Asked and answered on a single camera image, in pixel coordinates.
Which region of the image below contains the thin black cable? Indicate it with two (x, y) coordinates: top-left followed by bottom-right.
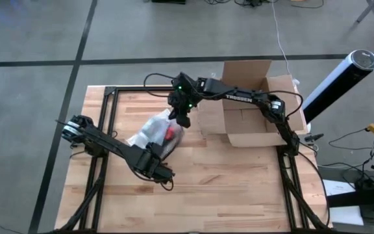
(299, 149), (331, 227)

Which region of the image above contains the black clamp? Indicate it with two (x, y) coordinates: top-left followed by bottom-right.
(303, 133), (325, 144)

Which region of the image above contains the grey mesh zipper pouch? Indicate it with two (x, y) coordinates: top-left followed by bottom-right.
(125, 109), (185, 160)

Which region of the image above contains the black cable tangle with adapter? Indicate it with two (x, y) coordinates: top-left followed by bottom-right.
(316, 120), (374, 196)

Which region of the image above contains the grey desk leg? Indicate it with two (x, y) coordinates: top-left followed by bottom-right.
(355, 0), (374, 24)

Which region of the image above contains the black aluminium rig frame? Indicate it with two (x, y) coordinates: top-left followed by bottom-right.
(78, 84), (308, 234)

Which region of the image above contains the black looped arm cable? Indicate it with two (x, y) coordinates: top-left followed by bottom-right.
(143, 72), (179, 98)

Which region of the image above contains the black and white cylinder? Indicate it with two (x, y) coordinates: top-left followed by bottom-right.
(302, 49), (374, 124)

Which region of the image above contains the white box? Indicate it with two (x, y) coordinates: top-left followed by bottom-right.
(322, 179), (365, 226)

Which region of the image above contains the taped brown cardboard box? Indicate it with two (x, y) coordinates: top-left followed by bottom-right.
(197, 59), (308, 148)

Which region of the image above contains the white floor cable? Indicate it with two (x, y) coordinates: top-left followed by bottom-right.
(270, 0), (295, 85)

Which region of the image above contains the black cable bundle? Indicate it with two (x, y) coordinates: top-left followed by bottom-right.
(282, 175), (334, 234)
(55, 155), (106, 234)

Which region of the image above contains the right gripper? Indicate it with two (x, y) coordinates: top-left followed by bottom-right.
(168, 71), (204, 129)

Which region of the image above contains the black metal beam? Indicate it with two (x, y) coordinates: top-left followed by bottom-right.
(325, 184), (374, 209)

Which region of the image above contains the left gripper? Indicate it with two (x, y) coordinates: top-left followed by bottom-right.
(134, 142), (176, 185)

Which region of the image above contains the black floor device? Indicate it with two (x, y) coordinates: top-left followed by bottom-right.
(150, 0), (188, 5)

